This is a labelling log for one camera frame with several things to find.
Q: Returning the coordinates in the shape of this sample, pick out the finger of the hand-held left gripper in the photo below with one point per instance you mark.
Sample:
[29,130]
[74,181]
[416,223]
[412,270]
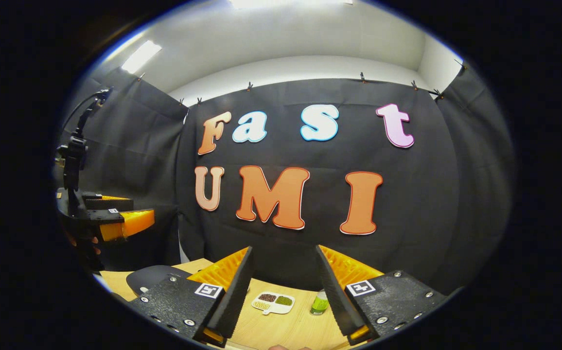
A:
[108,202]
[130,223]

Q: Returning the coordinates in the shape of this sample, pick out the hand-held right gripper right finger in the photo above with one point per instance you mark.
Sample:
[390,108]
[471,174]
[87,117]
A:
[337,296]

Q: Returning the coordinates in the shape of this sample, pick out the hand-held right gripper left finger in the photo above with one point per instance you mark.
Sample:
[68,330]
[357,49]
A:
[232,301]

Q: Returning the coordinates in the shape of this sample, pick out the black rice cooker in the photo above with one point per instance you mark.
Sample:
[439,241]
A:
[154,277]

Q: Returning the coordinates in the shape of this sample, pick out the green drink bottle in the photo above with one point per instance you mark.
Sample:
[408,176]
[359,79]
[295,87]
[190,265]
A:
[319,305]

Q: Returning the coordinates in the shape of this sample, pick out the pile of pale soybeans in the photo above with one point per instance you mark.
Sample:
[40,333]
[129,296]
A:
[262,306]

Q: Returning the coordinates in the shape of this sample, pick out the pile of dark red beans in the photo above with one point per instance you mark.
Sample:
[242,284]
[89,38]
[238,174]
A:
[267,297]

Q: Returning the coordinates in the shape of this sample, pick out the white divided dish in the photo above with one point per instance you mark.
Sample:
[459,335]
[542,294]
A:
[273,310]

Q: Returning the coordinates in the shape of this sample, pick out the pile of green beans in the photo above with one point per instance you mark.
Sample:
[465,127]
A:
[284,300]

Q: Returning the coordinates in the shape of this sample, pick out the ceiling light panel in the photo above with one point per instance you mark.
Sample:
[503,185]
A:
[140,56]
[286,2]

